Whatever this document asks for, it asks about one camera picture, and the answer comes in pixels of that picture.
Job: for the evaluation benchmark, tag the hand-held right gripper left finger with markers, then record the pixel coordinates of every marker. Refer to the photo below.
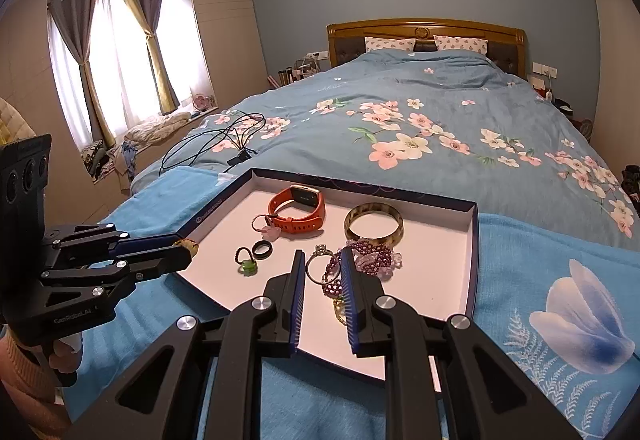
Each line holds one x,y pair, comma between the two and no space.
299,300

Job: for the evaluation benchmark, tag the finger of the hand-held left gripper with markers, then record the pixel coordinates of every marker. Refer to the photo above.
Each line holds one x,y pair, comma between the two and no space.
160,265
150,242

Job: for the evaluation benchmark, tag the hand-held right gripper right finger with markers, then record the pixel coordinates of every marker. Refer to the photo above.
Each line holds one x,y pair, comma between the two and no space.
348,305

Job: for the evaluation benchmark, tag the white shallow box tray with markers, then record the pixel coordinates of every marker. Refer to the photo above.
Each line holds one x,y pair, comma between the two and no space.
430,270

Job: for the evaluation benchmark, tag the person's left forearm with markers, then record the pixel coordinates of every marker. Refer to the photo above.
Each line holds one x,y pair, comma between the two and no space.
20,385

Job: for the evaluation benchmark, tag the person's left hand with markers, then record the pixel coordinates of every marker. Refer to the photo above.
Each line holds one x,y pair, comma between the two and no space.
65,360

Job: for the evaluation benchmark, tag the orange smartwatch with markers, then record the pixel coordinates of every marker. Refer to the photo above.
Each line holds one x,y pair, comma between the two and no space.
300,226

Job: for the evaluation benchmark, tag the beige puffer jacket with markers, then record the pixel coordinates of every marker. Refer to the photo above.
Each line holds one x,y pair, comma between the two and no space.
15,119

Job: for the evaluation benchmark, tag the pile of clothes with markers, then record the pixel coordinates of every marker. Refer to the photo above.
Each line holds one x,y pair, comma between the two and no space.
107,162

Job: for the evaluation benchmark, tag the tortoiseshell bangle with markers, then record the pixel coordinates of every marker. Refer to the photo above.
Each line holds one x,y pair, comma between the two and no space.
372,207

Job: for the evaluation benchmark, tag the beige folded quilt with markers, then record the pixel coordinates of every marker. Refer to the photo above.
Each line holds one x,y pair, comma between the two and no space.
157,127

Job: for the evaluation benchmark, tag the small black adapter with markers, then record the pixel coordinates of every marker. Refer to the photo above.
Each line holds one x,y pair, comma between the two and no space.
240,157

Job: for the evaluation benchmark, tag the small pink fan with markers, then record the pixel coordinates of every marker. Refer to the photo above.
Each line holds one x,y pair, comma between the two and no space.
201,100

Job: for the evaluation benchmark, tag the white sheer curtain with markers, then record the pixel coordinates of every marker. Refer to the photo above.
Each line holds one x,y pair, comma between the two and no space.
120,64

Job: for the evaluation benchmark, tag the grey and olive curtain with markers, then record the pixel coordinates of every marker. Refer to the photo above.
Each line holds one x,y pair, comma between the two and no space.
150,9
75,39

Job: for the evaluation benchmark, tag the blue flower print blanket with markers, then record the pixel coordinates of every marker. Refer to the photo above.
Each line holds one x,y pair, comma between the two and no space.
525,245

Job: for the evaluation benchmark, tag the cosmetics and makeup brushes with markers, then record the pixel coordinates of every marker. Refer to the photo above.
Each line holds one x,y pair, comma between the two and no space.
295,72

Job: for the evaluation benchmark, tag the blue floral duvet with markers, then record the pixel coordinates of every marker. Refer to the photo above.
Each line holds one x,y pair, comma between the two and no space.
425,79

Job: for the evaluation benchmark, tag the white patterned pillow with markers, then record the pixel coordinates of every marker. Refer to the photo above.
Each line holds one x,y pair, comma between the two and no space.
390,44
460,43

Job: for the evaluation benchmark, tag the wooden bed headboard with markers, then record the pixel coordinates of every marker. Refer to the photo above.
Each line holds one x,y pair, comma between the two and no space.
375,25

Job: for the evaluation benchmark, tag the cluttered bedside table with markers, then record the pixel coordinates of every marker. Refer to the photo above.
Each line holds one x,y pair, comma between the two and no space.
565,107

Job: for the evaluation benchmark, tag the white wall socket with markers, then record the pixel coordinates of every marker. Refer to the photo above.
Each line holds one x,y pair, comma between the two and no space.
317,55
543,68

